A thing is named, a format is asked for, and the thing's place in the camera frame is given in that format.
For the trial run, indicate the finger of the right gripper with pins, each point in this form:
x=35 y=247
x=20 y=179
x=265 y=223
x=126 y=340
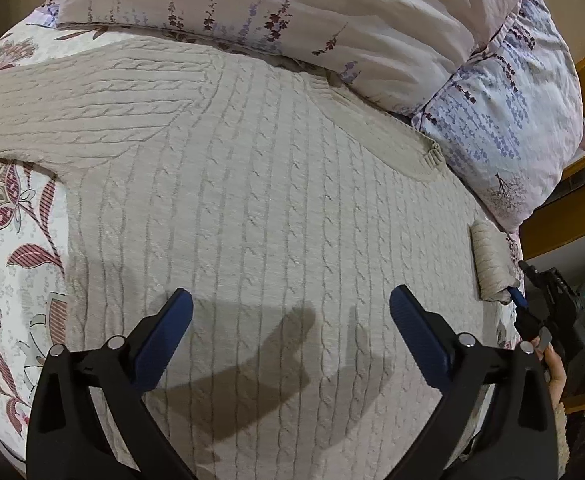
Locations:
x=517 y=297

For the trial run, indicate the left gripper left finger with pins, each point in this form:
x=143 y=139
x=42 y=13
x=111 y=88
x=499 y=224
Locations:
x=65 y=438

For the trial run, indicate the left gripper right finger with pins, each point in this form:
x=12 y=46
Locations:
x=518 y=439

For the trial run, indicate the beige cable-knit sweater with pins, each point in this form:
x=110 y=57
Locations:
x=289 y=209

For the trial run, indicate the person's right hand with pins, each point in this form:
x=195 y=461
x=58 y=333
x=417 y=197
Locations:
x=557 y=373

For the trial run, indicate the blue floral pillow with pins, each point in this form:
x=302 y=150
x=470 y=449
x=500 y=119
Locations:
x=510 y=119

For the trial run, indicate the floral bed sheet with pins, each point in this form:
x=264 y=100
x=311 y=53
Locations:
x=33 y=301

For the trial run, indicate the pink floral pillow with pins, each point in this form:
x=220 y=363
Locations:
x=396 y=53

